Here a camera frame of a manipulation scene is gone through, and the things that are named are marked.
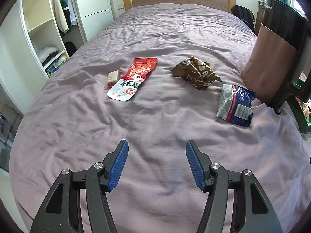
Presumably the blue silver snack bag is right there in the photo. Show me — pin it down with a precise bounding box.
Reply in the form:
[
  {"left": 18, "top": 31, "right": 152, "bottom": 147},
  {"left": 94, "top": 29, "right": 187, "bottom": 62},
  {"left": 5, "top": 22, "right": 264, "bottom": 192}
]
[{"left": 216, "top": 83, "right": 256, "bottom": 127}]

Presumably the red white spicy snack pouch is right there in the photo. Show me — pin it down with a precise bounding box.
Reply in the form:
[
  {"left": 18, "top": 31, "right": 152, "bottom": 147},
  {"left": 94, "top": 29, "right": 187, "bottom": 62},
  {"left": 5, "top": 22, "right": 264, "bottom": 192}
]
[{"left": 107, "top": 58, "right": 158, "bottom": 102}]

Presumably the clear red cracker packet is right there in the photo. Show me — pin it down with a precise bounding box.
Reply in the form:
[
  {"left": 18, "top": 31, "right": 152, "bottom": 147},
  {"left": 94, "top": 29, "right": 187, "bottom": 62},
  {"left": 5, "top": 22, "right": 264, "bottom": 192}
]
[{"left": 105, "top": 70, "right": 122, "bottom": 88}]

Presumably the brown patterned snack bag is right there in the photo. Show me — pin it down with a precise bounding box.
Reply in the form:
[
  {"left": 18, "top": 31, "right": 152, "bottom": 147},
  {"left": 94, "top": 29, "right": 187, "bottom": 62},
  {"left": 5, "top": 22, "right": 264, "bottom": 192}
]
[{"left": 171, "top": 56, "right": 222, "bottom": 90}]

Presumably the green metal tray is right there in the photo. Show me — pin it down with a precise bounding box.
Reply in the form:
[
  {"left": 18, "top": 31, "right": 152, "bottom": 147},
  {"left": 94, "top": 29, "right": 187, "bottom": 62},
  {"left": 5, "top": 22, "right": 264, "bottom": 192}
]
[{"left": 287, "top": 90, "right": 310, "bottom": 133}]

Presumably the purple bed sheet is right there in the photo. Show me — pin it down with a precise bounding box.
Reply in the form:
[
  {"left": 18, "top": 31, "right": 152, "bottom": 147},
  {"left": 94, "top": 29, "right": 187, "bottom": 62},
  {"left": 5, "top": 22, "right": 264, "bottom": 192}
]
[{"left": 10, "top": 4, "right": 310, "bottom": 232}]

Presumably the white open wardrobe shelf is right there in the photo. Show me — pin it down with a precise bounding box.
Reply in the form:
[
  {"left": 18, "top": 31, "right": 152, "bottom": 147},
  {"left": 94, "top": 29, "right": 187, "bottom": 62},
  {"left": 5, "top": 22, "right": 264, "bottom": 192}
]
[{"left": 0, "top": 0, "right": 83, "bottom": 80}]

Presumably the black backpack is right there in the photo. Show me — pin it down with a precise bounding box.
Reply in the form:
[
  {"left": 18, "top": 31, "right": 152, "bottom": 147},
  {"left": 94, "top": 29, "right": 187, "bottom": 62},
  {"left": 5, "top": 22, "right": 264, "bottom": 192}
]
[{"left": 231, "top": 5, "right": 255, "bottom": 33}]

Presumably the wooden nightstand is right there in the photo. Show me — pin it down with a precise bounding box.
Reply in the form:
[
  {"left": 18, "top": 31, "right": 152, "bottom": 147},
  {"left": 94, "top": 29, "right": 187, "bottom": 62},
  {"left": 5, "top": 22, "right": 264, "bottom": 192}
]
[{"left": 255, "top": 1, "right": 266, "bottom": 36}]

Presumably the cream hanging garment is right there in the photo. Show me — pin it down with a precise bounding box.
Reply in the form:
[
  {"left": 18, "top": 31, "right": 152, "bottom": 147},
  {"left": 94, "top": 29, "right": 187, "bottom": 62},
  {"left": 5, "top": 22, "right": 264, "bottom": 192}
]
[{"left": 51, "top": 0, "right": 69, "bottom": 33}]

